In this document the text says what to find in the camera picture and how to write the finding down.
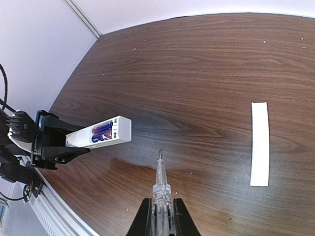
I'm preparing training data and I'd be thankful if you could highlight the clear tester screwdriver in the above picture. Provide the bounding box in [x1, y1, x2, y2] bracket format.
[151, 149, 176, 236]

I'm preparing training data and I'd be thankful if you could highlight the left aluminium frame post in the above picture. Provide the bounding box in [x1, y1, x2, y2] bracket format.
[63, 0, 102, 39]

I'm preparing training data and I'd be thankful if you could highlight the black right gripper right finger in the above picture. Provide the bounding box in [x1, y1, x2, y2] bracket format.
[173, 198, 201, 236]

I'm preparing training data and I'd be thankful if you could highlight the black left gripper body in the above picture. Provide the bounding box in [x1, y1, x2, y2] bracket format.
[0, 110, 67, 184]

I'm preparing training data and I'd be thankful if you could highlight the left black camera cable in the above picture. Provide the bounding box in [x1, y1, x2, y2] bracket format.
[0, 63, 17, 115]

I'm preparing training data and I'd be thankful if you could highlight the white remote control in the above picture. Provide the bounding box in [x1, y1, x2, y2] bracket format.
[65, 116, 132, 149]

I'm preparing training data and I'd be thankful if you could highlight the purple battery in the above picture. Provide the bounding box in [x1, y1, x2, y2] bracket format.
[92, 121, 113, 135]
[92, 132, 112, 143]

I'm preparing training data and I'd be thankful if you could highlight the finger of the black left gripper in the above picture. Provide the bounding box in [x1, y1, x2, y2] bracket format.
[44, 116, 84, 133]
[41, 147, 91, 164]

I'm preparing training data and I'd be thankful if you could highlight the white battery cover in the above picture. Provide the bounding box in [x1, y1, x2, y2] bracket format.
[250, 102, 270, 187]

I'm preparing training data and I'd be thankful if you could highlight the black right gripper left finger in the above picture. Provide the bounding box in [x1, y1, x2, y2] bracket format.
[126, 198, 152, 236]

